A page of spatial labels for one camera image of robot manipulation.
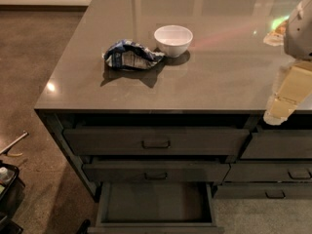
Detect middle right drawer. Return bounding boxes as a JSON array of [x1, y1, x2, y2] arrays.
[[224, 163, 312, 182]]

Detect open bottom left drawer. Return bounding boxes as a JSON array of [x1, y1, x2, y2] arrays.
[[87, 182, 224, 234]]

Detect middle left drawer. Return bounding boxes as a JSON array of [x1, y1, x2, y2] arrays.
[[82, 160, 230, 182]]

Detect white ceramic bowl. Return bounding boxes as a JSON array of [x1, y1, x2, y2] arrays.
[[154, 25, 193, 58]]

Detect top left drawer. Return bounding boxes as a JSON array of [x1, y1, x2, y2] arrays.
[[63, 127, 250, 155]]

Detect blue chip bag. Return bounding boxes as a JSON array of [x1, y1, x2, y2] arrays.
[[102, 39, 165, 70]]

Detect black object near drawer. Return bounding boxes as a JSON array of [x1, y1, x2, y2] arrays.
[[76, 219, 91, 234]]

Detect dark grey drawer cabinet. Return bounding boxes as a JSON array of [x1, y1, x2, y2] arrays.
[[33, 0, 312, 234]]

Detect bottom right drawer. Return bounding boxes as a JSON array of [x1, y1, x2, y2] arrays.
[[214, 183, 312, 200]]

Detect black bin with bottle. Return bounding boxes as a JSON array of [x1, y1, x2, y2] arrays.
[[0, 163, 25, 234]]

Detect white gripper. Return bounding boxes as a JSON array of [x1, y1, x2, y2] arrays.
[[263, 0, 312, 126]]

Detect top right drawer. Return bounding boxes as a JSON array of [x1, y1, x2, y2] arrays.
[[241, 127, 312, 159]]

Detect metal tool on floor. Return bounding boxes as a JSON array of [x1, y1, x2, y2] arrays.
[[0, 131, 28, 158]]

